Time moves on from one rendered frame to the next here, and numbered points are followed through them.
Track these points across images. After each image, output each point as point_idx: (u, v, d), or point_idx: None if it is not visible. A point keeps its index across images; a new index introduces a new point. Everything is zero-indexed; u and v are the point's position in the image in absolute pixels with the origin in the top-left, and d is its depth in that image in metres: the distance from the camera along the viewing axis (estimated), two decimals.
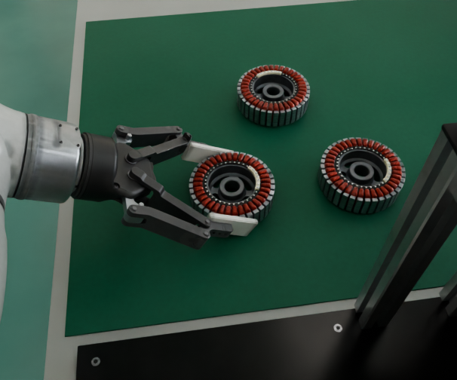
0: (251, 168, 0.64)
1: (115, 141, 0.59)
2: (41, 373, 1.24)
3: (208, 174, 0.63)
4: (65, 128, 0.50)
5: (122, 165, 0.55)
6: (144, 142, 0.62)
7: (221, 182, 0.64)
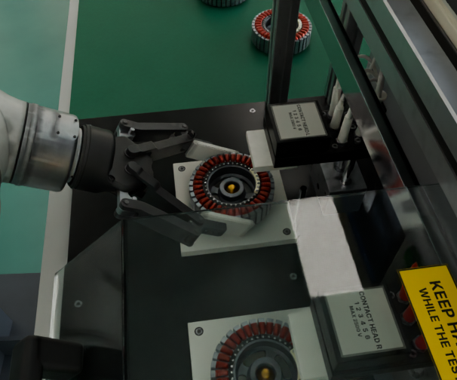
0: (253, 170, 0.64)
1: (118, 134, 0.60)
2: None
3: (210, 173, 0.64)
4: (65, 119, 0.51)
5: (121, 158, 0.56)
6: (148, 137, 0.63)
7: (222, 182, 0.64)
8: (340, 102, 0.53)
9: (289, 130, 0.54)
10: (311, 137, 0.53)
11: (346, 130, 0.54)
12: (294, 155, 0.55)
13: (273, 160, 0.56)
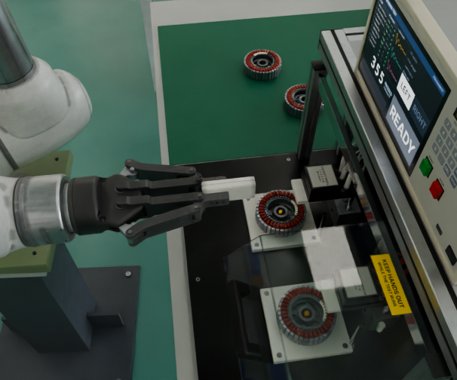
0: (293, 201, 1.07)
1: (123, 233, 0.60)
2: (116, 251, 1.93)
3: (268, 203, 1.07)
4: None
5: None
6: (155, 219, 0.60)
7: (274, 208, 1.07)
8: (345, 167, 0.97)
9: (317, 182, 0.98)
10: (329, 186, 0.97)
11: (349, 182, 0.98)
12: (320, 195, 0.99)
13: (308, 197, 0.99)
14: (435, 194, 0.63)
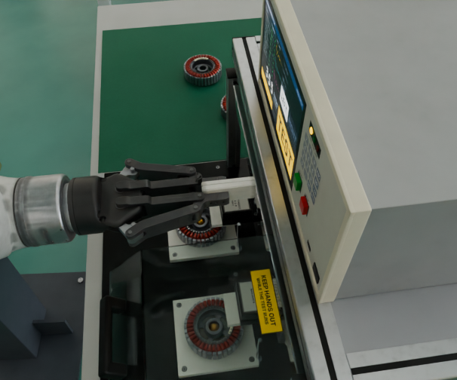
0: None
1: (123, 233, 0.60)
2: (71, 256, 1.92)
3: None
4: None
5: None
6: (155, 219, 0.60)
7: None
8: None
9: (230, 206, 1.00)
10: (241, 210, 0.99)
11: None
12: (233, 219, 1.01)
13: (222, 221, 1.02)
14: (302, 209, 0.62)
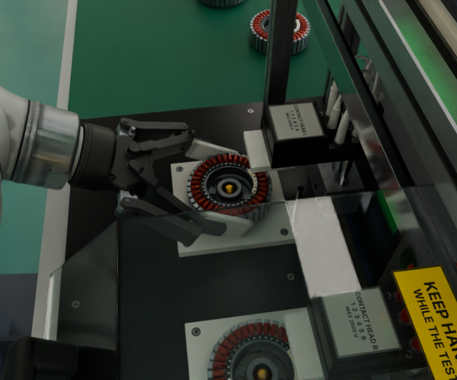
0: (250, 171, 0.64)
1: (118, 197, 0.54)
2: None
3: (207, 174, 0.64)
4: None
5: None
6: (155, 211, 0.55)
7: (219, 182, 0.64)
8: (337, 102, 0.53)
9: (286, 131, 0.54)
10: (308, 138, 0.53)
11: (343, 130, 0.54)
12: (291, 155, 0.55)
13: (270, 160, 0.56)
14: None
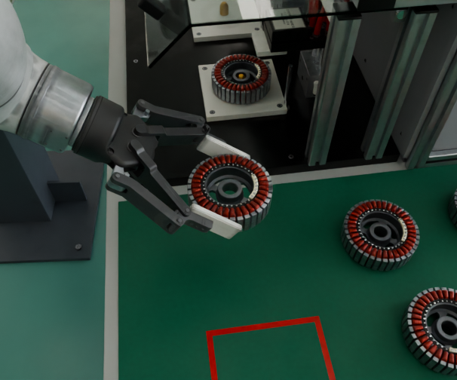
0: (254, 176, 0.63)
1: (112, 172, 0.56)
2: None
3: (212, 170, 0.64)
4: None
5: None
6: (144, 193, 0.56)
7: (222, 182, 0.64)
8: None
9: None
10: None
11: None
12: None
13: None
14: None
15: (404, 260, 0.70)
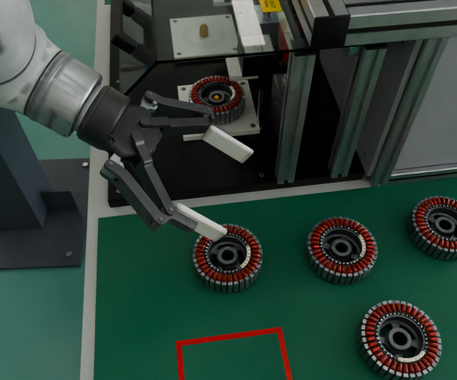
0: (248, 248, 0.77)
1: (109, 159, 0.57)
2: (75, 146, 1.96)
3: None
4: None
5: None
6: (134, 185, 0.57)
7: (222, 248, 0.78)
8: None
9: None
10: None
11: None
12: None
13: None
14: None
15: (362, 274, 0.75)
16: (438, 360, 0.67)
